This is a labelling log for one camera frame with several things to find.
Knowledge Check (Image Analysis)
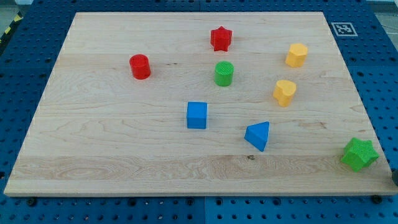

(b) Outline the green star block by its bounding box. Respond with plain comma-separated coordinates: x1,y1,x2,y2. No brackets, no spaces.
340,138,379,172

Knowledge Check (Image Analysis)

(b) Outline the red star block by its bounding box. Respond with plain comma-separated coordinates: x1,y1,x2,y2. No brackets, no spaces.
210,26,233,52

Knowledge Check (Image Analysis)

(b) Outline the blue cube block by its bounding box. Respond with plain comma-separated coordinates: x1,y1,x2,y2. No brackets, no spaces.
186,101,208,129

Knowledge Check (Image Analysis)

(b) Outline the green cylinder block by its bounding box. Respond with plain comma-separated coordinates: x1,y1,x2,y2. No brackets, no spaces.
214,61,234,86

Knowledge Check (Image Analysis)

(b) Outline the wooden board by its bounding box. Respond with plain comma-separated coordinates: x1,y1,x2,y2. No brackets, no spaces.
4,12,397,197

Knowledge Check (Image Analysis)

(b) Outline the blue triangle block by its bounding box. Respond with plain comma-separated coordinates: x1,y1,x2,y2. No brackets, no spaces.
244,121,270,152

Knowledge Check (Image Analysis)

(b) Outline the red cylinder block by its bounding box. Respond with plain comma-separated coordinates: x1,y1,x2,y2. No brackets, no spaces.
129,54,151,80

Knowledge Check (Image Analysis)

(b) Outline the yellow heart block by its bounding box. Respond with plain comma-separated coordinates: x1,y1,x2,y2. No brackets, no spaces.
272,80,297,107

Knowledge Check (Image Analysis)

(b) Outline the yellow hexagon block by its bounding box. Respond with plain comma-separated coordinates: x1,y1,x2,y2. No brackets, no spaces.
285,43,308,67

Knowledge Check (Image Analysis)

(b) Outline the white fiducial marker tag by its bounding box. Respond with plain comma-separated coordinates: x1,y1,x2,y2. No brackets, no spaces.
331,22,358,37

